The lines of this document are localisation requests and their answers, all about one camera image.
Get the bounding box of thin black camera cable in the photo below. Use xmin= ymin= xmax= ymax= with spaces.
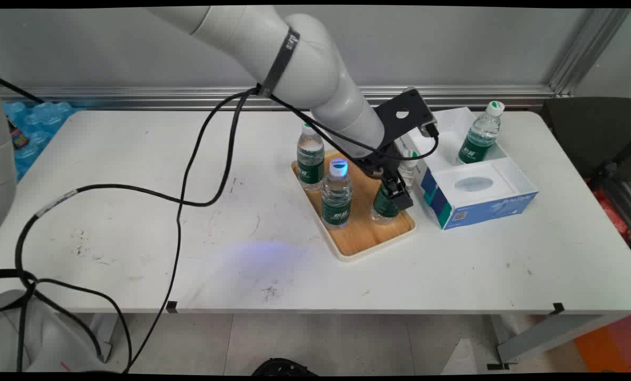
xmin=122 ymin=91 xmax=440 ymax=372

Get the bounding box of red bag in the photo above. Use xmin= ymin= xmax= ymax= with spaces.
xmin=588 ymin=180 xmax=631 ymax=245

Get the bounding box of wooden tray white rim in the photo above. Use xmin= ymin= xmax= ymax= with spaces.
xmin=291 ymin=146 xmax=417 ymax=263

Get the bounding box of blue shrink-wrapped bottle pack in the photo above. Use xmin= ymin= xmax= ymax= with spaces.
xmin=2 ymin=101 xmax=86 ymax=182

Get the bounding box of orange floor box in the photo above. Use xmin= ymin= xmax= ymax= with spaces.
xmin=574 ymin=315 xmax=631 ymax=373

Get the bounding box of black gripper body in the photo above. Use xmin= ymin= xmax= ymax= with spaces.
xmin=354 ymin=150 xmax=404 ymax=181

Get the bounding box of aluminium frame post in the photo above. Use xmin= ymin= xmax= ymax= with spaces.
xmin=548 ymin=8 xmax=631 ymax=97

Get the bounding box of black velcro strap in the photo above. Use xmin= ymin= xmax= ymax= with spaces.
xmin=259 ymin=26 xmax=301 ymax=98

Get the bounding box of thick black cable white label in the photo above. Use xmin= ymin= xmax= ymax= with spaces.
xmin=0 ymin=87 xmax=260 ymax=372

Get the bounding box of aluminium frame rail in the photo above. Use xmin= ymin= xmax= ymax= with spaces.
xmin=0 ymin=85 xmax=560 ymax=112

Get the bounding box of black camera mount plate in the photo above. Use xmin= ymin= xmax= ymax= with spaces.
xmin=374 ymin=88 xmax=439 ymax=155

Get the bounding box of grey table leg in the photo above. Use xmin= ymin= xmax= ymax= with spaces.
xmin=488 ymin=314 xmax=610 ymax=370

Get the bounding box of blue white tissue box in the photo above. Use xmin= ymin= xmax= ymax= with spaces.
xmin=399 ymin=106 xmax=539 ymax=231

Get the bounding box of black cable along wall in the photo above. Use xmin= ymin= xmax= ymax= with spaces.
xmin=0 ymin=75 xmax=45 ymax=105

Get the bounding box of water bottle green label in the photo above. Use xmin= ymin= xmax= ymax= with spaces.
xmin=296 ymin=122 xmax=326 ymax=192
xmin=321 ymin=159 xmax=354 ymax=231
xmin=457 ymin=101 xmax=506 ymax=166
xmin=369 ymin=149 xmax=420 ymax=225

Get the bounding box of black round floor object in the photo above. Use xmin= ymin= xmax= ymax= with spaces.
xmin=251 ymin=358 xmax=319 ymax=377

